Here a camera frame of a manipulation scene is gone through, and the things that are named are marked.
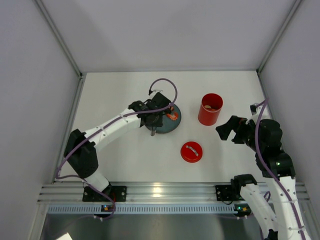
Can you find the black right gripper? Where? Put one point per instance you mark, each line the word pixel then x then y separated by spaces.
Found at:
pixel 236 129

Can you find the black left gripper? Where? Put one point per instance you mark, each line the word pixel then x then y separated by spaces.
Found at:
pixel 164 110

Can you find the red white shrimp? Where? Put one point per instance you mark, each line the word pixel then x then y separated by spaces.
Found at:
pixel 173 116

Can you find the red tin lid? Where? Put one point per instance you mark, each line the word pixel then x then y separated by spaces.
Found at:
pixel 191 152

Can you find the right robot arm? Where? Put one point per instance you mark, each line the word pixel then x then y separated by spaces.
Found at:
pixel 281 219

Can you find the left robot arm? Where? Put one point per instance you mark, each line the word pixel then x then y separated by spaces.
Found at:
pixel 82 146

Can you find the blue ceramic plate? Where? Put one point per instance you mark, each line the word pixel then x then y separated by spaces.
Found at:
pixel 167 124

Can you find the red cylindrical tin container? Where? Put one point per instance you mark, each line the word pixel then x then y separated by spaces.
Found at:
pixel 209 118

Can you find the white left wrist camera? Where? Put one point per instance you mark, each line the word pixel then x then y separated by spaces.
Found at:
pixel 153 91

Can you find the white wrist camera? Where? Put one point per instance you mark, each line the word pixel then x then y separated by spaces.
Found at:
pixel 255 112
pixel 153 91

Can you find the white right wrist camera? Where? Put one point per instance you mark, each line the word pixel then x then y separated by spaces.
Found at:
pixel 255 112

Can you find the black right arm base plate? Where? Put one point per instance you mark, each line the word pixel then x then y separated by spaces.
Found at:
pixel 227 193

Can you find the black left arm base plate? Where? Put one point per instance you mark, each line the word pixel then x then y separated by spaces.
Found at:
pixel 115 193

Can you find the aluminium mounting rail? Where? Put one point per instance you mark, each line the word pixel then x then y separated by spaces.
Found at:
pixel 137 192

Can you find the left aluminium frame post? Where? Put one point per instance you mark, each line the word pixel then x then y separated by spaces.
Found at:
pixel 57 35

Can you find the aluminium frame post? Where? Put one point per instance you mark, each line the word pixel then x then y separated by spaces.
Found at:
pixel 279 34
pixel 57 35

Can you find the grey slotted cable duct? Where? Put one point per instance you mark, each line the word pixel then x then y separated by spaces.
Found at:
pixel 211 208

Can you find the right aluminium frame post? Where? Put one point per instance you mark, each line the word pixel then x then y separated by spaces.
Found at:
pixel 279 34

